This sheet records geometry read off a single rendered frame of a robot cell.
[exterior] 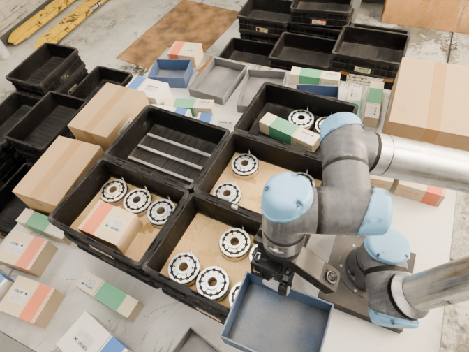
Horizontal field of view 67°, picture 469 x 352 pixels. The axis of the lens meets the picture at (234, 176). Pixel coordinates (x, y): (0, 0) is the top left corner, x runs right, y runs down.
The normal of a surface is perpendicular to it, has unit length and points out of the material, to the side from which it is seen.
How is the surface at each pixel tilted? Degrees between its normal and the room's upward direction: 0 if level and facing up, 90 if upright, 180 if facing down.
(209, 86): 0
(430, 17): 72
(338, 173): 28
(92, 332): 0
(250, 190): 0
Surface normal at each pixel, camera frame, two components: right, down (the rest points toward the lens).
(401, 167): 0.02, 0.55
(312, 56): -0.10, -0.58
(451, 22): -0.41, 0.55
